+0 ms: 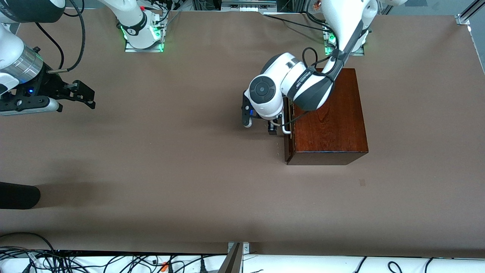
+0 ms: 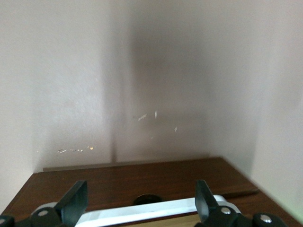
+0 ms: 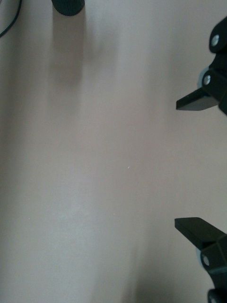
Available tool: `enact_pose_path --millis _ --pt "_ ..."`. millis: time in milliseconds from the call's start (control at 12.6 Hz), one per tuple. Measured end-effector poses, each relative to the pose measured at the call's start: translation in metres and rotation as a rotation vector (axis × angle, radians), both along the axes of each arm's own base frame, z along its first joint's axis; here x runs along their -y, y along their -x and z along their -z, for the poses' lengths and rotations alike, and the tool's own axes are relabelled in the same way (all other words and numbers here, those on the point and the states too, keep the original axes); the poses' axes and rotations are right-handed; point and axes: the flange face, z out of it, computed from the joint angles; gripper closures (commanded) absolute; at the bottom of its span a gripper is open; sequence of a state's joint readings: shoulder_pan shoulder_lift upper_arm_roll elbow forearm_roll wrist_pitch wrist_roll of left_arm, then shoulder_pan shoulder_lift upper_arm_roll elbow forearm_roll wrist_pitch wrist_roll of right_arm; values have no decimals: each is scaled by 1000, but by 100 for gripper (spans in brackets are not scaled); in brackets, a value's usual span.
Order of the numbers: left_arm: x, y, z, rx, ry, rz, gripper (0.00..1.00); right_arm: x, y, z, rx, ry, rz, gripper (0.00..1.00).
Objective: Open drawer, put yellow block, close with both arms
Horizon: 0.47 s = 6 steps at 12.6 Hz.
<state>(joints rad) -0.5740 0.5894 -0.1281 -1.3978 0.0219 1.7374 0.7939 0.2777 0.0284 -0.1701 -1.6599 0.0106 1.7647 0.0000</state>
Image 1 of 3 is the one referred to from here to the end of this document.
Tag aluminium frame corner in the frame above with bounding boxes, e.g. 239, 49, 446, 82
456, 0, 485, 25

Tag black foam cylinder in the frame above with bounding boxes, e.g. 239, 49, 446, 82
0, 182, 41, 210

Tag grey power strip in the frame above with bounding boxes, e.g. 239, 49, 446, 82
222, 0, 277, 12

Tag black cable on table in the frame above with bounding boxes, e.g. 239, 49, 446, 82
264, 13, 326, 31

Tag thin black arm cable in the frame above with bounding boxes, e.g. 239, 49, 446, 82
35, 22, 65, 70

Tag tangled black cables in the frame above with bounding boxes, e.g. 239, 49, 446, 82
0, 246, 160, 273

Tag white metal drawer handle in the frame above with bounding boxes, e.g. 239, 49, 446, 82
281, 98, 293, 136

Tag dark brown wooden cabinet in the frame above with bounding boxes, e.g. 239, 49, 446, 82
285, 68, 369, 166

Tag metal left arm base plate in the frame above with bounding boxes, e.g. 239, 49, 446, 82
322, 23, 365, 56

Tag aluminium profile beam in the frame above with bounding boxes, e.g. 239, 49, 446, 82
219, 243, 244, 273

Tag light wooden drawer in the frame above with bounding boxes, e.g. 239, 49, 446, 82
284, 99, 296, 163

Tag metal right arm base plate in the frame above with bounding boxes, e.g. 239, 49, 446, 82
124, 14, 164, 53

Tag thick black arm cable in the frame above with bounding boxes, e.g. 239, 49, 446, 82
47, 0, 86, 74

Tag black looped floor cable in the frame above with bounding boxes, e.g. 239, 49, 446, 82
0, 232, 57, 253

